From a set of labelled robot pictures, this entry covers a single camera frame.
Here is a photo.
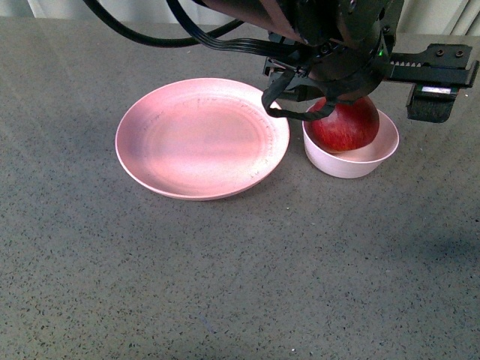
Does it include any white curtain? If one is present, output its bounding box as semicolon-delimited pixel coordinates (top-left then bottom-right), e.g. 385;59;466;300
1;0;479;36

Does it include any pink bowl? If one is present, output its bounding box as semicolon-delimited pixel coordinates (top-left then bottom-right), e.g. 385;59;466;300
302;109;400;179

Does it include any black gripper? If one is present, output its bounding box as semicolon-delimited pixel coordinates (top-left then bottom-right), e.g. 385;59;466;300
262;1;479;123

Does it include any pink plate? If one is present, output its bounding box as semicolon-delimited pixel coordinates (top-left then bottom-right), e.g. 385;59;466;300
115;78;290;200

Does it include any black cable bundle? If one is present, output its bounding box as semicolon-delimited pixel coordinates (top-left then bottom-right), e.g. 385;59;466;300
82;0;301;57

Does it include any red apple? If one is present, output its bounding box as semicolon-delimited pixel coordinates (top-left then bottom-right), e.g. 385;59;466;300
306;97;380;153

